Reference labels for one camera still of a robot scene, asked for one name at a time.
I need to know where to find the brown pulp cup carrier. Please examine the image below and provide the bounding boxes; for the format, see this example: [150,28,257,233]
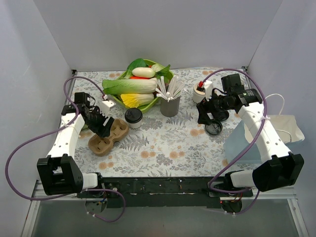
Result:
[88,118,129,156]

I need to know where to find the white paper coffee cup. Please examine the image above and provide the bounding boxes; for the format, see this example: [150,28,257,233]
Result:
[126,121,142,131]

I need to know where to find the black coffee lid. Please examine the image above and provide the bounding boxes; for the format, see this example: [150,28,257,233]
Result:
[204,119,223,136]
[212,111,229,122]
[124,108,143,123]

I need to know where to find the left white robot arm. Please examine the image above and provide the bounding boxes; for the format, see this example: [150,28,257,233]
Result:
[37,92,115,198]

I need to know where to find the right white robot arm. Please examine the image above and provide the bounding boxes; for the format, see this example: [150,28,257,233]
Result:
[197,74,304,196]

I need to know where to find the stacked white paper cup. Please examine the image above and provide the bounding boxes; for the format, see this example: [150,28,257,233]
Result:
[193,82,205,104]

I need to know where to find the green plastic basket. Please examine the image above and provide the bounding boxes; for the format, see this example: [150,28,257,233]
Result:
[110,58,174,115]

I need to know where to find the floral table mat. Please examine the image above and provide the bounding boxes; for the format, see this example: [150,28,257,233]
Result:
[74,68,240,177]

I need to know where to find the grey straw holder cup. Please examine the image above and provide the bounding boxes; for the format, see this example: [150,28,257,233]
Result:
[160,97,180,118]

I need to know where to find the white wrapped straws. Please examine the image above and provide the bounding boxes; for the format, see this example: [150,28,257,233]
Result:
[156,76,185,102]

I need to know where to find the yellow napa cabbage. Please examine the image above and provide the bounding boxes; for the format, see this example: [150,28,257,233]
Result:
[120,93,154,108]

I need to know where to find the white paper bag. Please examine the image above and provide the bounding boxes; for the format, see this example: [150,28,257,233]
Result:
[224,102,305,164]

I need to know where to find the orange carrot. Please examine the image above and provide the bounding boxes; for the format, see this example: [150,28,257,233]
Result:
[130,76,151,79]

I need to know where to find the long green napa cabbage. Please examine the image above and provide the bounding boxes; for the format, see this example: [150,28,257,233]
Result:
[102,79,158,95]

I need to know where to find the small bok choy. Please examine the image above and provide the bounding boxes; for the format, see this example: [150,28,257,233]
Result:
[151,64,171,80]

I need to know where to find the white radish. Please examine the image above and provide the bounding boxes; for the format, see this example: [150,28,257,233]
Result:
[132,67,156,78]

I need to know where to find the green bok choy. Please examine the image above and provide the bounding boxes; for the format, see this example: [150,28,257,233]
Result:
[124,58,147,79]

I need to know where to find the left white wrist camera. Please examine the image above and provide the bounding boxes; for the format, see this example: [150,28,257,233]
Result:
[99,95,116,116]

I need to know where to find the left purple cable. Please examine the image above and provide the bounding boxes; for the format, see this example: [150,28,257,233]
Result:
[5,76,126,223]

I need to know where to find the purple cable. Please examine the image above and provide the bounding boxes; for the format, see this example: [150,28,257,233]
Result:
[202,68,269,214]
[5,76,126,223]

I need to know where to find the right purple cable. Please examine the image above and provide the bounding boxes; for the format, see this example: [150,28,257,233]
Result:
[202,68,269,214]

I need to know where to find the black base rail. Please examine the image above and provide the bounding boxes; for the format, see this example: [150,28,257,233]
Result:
[76,176,255,208]

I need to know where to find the aluminium frame rail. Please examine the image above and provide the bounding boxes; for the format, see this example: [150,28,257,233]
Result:
[21,180,76,237]

